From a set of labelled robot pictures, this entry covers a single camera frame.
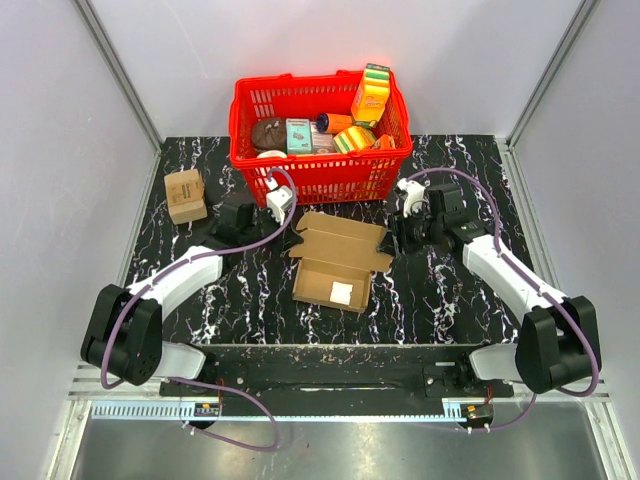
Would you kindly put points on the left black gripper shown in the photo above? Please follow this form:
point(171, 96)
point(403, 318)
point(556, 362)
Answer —
point(293, 240)

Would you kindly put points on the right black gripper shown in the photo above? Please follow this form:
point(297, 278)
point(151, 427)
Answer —
point(400, 226)

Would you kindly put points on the brown cardboard box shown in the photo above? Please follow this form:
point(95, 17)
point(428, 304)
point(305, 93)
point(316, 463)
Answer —
point(337, 249)

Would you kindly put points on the small white paper card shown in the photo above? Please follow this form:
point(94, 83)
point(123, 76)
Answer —
point(341, 293)

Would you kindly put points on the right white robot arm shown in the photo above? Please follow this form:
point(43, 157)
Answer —
point(558, 341)

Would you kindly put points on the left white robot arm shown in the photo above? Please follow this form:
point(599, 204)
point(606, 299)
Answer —
point(124, 338)

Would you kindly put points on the pink white snack box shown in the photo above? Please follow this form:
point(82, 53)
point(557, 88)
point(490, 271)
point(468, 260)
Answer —
point(322, 143)

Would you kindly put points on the teal snack box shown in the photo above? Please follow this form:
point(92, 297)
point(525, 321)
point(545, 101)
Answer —
point(298, 136)

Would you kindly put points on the small folded cardboard box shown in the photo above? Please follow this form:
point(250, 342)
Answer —
point(185, 196)

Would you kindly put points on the red plastic shopping basket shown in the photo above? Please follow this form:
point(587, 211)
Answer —
point(328, 178)

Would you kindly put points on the small orange packet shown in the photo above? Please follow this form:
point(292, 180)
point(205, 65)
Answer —
point(384, 142)

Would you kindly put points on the brown round chocolate cake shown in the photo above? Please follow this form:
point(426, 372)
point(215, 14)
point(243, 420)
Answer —
point(269, 134)

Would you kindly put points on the yellow green sponge pack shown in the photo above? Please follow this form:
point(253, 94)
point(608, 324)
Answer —
point(353, 139)

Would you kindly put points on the orange blue can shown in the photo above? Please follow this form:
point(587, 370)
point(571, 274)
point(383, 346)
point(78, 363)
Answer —
point(333, 124)

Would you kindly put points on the tall orange yellow carton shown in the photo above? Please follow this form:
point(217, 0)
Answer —
point(371, 96)

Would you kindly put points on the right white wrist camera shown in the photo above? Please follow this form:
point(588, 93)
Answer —
point(413, 195)

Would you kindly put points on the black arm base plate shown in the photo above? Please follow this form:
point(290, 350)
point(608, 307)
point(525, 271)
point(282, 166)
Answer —
point(430, 371)

